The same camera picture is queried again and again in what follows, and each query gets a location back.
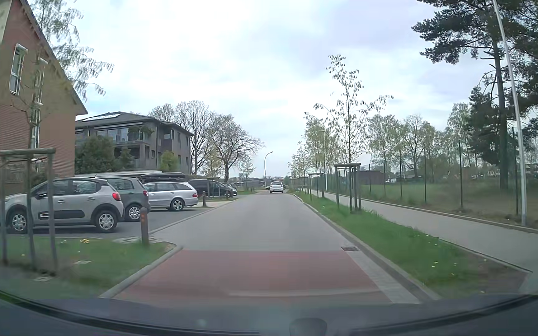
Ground row of young trees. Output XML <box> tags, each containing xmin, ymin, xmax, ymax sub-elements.
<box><xmin>288</xmin><ymin>117</ymin><xmax>340</xmax><ymax>199</ymax></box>

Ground grass patch with bollards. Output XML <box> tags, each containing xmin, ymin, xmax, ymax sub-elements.
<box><xmin>0</xmin><ymin>233</ymin><xmax>176</xmax><ymax>299</ymax></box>

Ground grass verge strip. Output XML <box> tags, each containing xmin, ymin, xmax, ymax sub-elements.
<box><xmin>290</xmin><ymin>190</ymin><xmax>529</xmax><ymax>299</ymax></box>

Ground dark parked car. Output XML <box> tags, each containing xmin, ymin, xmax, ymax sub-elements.
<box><xmin>188</xmin><ymin>179</ymin><xmax>235</xmax><ymax>198</ymax></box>

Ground young tree with wooden frame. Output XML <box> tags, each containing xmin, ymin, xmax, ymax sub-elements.
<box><xmin>314</xmin><ymin>54</ymin><xmax>393</xmax><ymax>214</ymax></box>
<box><xmin>0</xmin><ymin>0</ymin><xmax>114</xmax><ymax>275</ymax></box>

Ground red brick building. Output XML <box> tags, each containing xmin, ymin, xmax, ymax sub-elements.
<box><xmin>0</xmin><ymin>0</ymin><xmax>88</xmax><ymax>220</ymax></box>

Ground curved street lamp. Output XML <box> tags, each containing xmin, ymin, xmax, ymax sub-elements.
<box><xmin>263</xmin><ymin>151</ymin><xmax>274</xmax><ymax>188</ymax></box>

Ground grey hatchback car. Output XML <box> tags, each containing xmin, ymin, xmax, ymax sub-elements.
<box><xmin>100</xmin><ymin>176</ymin><xmax>151</xmax><ymax>222</ymax></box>

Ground car's own bonnet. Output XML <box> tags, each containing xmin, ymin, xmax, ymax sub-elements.
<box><xmin>0</xmin><ymin>279</ymin><xmax>538</xmax><ymax>336</ymax></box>

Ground silver estate car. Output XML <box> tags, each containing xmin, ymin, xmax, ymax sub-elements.
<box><xmin>143</xmin><ymin>180</ymin><xmax>199</xmax><ymax>212</ymax></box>

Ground grey asphalt road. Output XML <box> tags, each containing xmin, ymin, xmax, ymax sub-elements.
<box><xmin>113</xmin><ymin>189</ymin><xmax>422</xmax><ymax>306</ymax></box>

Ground green bushes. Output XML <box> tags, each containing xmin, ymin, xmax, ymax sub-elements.
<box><xmin>75</xmin><ymin>135</ymin><xmax>181</xmax><ymax>175</ymax></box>

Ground grey lamp post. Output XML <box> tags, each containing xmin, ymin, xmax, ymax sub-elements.
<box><xmin>491</xmin><ymin>0</ymin><xmax>528</xmax><ymax>227</ymax></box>

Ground tall pine trees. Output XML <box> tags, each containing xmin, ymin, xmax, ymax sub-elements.
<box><xmin>411</xmin><ymin>0</ymin><xmax>538</xmax><ymax>191</ymax></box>

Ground silver hatchback car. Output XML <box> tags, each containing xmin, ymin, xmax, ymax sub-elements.
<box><xmin>0</xmin><ymin>177</ymin><xmax>125</xmax><ymax>234</ymax></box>

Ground bare trees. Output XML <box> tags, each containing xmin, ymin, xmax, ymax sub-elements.
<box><xmin>149</xmin><ymin>100</ymin><xmax>264</xmax><ymax>183</ymax></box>

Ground grey paved footpath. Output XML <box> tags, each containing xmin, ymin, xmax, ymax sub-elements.
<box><xmin>310</xmin><ymin>189</ymin><xmax>538</xmax><ymax>296</ymax></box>

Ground wire mesh fence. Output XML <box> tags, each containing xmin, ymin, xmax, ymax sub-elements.
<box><xmin>292</xmin><ymin>128</ymin><xmax>538</xmax><ymax>215</ymax></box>

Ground grey flat-roofed building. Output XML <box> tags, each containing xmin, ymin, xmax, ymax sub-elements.
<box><xmin>74</xmin><ymin>111</ymin><xmax>194</xmax><ymax>175</ymax></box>

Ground grass field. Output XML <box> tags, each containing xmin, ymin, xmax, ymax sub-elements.
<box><xmin>325</xmin><ymin>179</ymin><xmax>538</xmax><ymax>234</ymax></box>

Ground grey parking lot ground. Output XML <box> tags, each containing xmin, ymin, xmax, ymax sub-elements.
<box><xmin>0</xmin><ymin>195</ymin><xmax>239</xmax><ymax>240</ymax></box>

